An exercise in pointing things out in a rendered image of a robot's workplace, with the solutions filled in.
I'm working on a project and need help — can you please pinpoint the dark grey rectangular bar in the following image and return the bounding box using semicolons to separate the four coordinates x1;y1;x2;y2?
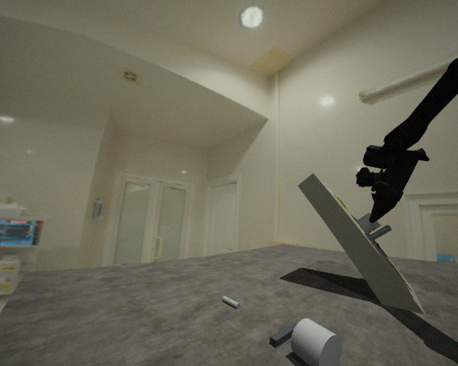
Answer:
269;323;297;348

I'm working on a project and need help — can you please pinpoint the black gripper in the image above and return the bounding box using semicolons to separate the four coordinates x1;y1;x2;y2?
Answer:
369;167;411;223

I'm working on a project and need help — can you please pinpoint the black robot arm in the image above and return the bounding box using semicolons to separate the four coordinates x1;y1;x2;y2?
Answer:
356;58;458;188

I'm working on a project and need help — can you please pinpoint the beige service panel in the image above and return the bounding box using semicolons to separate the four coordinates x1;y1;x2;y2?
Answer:
298;173;425;314

